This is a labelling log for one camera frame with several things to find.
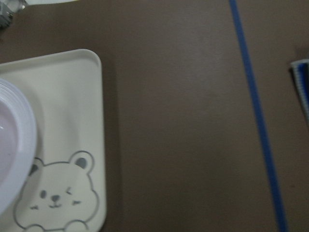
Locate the cream bear tray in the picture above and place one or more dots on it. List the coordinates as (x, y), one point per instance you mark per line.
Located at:
(66, 191)

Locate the white round plate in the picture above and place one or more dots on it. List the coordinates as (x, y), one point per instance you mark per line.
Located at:
(18, 141)

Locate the folded grey cloth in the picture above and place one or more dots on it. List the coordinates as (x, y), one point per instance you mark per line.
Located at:
(300, 69)

